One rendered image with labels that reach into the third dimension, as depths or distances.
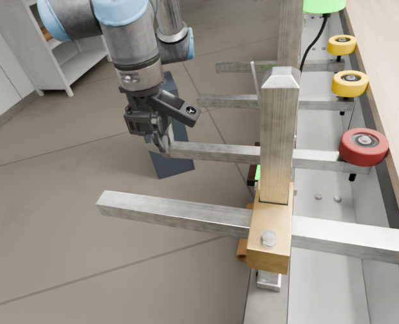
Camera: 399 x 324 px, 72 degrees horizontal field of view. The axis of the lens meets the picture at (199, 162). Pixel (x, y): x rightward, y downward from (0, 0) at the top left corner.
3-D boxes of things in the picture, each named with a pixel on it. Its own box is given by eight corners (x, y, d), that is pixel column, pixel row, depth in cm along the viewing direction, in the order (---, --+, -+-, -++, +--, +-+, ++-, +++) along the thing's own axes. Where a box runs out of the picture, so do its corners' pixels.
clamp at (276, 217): (242, 267, 36) (241, 247, 32) (256, 189, 45) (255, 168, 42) (292, 277, 34) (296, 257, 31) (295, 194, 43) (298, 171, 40)
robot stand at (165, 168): (158, 179, 182) (130, 100, 141) (154, 156, 200) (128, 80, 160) (195, 170, 184) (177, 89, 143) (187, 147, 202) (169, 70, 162)
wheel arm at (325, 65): (216, 75, 104) (215, 64, 101) (218, 71, 106) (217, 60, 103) (342, 74, 91) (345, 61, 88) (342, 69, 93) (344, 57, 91)
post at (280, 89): (259, 292, 57) (260, 79, 25) (261, 276, 60) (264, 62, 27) (276, 296, 56) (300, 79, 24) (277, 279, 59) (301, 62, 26)
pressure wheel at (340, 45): (338, 80, 89) (345, 45, 81) (318, 73, 94) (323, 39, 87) (354, 72, 92) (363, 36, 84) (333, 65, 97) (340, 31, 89)
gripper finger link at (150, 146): (152, 155, 72) (143, 127, 65) (173, 158, 70) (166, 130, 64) (147, 164, 70) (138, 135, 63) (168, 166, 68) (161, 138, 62)
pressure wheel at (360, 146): (332, 191, 58) (343, 150, 50) (330, 164, 63) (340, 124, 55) (375, 195, 55) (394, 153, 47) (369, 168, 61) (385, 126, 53)
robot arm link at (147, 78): (167, 51, 55) (147, 73, 48) (171, 73, 58) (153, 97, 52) (127, 51, 57) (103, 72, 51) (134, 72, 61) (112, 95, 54)
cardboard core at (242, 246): (235, 252, 128) (245, 202, 148) (236, 260, 133) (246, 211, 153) (253, 255, 125) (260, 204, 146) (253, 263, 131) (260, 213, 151)
